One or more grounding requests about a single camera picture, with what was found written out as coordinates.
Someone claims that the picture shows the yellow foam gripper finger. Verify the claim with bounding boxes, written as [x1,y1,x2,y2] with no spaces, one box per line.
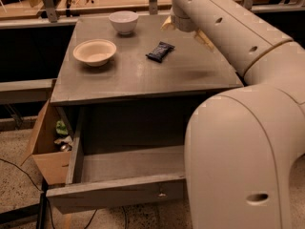
[161,16,175,31]
[194,30,214,51]

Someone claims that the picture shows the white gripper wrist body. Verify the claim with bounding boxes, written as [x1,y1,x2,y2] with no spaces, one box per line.
[171,4,197,32]

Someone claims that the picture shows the dark blue rxbar wrapper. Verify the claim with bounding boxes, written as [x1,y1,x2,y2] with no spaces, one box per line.
[146,42,174,63]

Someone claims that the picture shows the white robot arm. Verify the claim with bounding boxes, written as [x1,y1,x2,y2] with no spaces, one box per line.
[172,0,305,229]

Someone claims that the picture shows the grey wooden drawer cabinet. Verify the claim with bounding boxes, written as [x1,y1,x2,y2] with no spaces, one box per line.
[51,15,242,143]

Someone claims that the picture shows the open grey top drawer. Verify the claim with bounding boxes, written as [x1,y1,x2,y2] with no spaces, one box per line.
[47,108,185,214]

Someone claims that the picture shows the white deep ceramic bowl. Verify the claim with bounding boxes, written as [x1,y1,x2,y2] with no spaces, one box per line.
[109,10,138,34]

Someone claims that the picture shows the beige shallow paper bowl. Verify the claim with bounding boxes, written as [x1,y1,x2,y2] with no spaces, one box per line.
[73,39,116,67]

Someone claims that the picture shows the green crumpled wrapper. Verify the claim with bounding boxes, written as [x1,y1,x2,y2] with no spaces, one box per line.
[55,120,68,135]

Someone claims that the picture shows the crumpled white paper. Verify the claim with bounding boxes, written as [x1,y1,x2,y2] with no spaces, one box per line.
[54,135,72,145]

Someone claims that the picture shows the silver metal can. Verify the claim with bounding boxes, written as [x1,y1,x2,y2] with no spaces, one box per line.
[60,144,71,152]

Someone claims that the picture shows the brown cardboard box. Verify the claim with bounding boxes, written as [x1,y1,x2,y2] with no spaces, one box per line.
[20,101,71,185]

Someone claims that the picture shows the grey metal rail frame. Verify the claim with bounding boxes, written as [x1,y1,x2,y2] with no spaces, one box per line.
[0,0,305,28]

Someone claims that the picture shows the black floor cable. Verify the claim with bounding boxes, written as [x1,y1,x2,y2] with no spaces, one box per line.
[0,157,56,229]

